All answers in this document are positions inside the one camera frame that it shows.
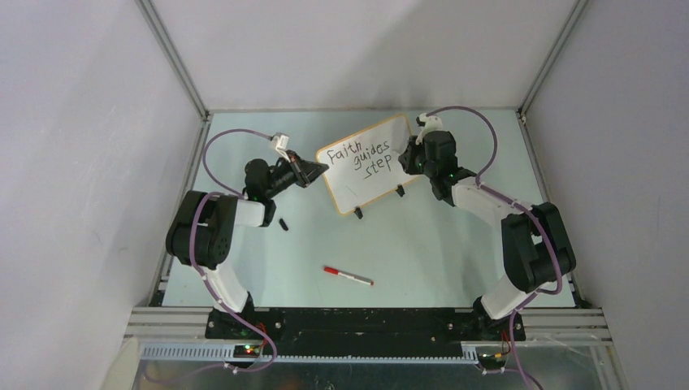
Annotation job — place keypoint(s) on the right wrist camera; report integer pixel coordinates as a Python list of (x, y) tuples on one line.
[(427, 124)]

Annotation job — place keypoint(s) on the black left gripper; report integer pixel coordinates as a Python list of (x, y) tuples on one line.
[(301, 168)]

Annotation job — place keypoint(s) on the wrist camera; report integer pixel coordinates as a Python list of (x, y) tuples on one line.
[(427, 124), (279, 143)]

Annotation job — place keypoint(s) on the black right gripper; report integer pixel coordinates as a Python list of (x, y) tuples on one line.
[(407, 158)]

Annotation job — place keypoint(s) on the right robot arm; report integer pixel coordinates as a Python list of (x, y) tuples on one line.
[(536, 252)]

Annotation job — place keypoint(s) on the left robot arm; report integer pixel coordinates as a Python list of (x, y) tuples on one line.
[(200, 235)]

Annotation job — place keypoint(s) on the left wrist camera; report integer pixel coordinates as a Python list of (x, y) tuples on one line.
[(279, 143)]

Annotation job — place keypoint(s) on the red whiteboard marker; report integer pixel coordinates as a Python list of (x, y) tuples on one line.
[(348, 275)]

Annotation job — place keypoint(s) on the white whiteboard yellow frame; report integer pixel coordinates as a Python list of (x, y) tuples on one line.
[(364, 166)]

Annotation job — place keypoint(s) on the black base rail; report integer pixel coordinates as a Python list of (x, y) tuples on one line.
[(365, 333)]

